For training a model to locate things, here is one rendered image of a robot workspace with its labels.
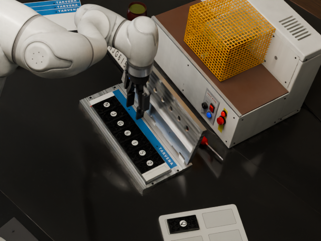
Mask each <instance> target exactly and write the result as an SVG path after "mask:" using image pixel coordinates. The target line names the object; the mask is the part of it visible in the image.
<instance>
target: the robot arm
mask: <svg viewBox="0 0 321 241"><path fill-rule="evenodd" d="M74 22H75V25H76V27H77V31H78V33H74V32H70V31H67V29H66V28H64V27H62V26H60V25H58V24H56V23H54V22H53V21H51V20H49V19H47V18H46V17H44V16H42V15H40V14H39V13H37V12H36V11H35V10H33V9H32V8H30V7H28V6H26V5H24V4H22V3H20V2H18V1H16V0H0V95H1V92H2V90H3V87H4V84H5V81H6V78H7V76H9V75H10V74H12V73H13V72H14V71H15V70H16V68H17V67H18V66H21V67H23V68H25V69H27V70H29V71H30V72H32V73H33V74H35V75H37V76H40V77H44V78H64V77H71V76H74V75H77V74H78V73H80V72H83V71H85V70H87V69H88V68H89V67H90V66H92V65H94V64H95V63H97V62H99V61H100V60H101V59H103V58H104V56H105V55H106V53H107V46H110V47H113V48H115V49H117V50H119V51H120V52H121V53H122V54H123V55H124V56H125V57H126V58H127V66H126V67H127V69H126V70H125V81H124V89H126V92H127V103H126V107H129V106H132V105H134V99H135V92H134V91H135V89H136V93H137V95H138V104H139V106H138V107H137V112H136V120H138V119H140V118H142V117H143V116H144V112H145V111H147V110H149V107H150V95H151V91H148V90H147V89H146V88H147V84H146V83H147V81H148V79H149V77H150V73H151V72H152V70H153V63H154V58H155V56H156V54H157V50H158V45H159V33H158V28H157V25H156V23H155V21H154V20H153V19H151V18H149V17H146V16H139V17H137V18H135V19H133V20H132V21H129V20H127V19H125V18H123V17H122V16H120V15H119V14H117V13H115V12H113V11H111V10H109V9H106V8H104V7H101V6H99V5H94V4H85V5H82V6H81V7H80V8H78V9H77V11H76V13H75V16H74Z"/></svg>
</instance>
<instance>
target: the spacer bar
mask: <svg viewBox="0 0 321 241"><path fill-rule="evenodd" d="M168 170H170V168H169V167H168V165H167V164H166V163H163V164H161V165H159V166H157V167H155V168H153V169H151V170H149V171H147V172H145V173H143V174H142V176H143V177H144V178H145V180H146V181H149V180H151V179H153V178H155V177H157V176H158V175H160V174H162V173H164V172H166V171H168Z"/></svg>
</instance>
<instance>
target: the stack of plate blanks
mask: <svg viewBox="0 0 321 241"><path fill-rule="evenodd" d="M74 2H80V0H51V1H41V2H31V3H23V4H24V5H26V6H28V7H36V6H46V5H55V4H65V3H74ZM70 32H74V33H78V31H77V30H74V31H70Z"/></svg>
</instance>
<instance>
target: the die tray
mask: <svg viewBox="0 0 321 241"><path fill-rule="evenodd" d="M191 215H196V217H197V221H198V224H199V230H192V231H186V232H180V233H174V234H170V232H169V228H168V224H167V219H172V218H178V217H185V216H191ZM159 223H160V228H161V232H162V236H163V239H164V241H248V239H247V236H246V233H245V230H244V227H243V224H242V221H241V219H240V216H239V213H238V210H237V207H236V205H234V204H231V205H225V206H218V207H213V208H204V209H199V210H192V211H186V212H180V213H174V214H169V215H162V216H160V217H159Z"/></svg>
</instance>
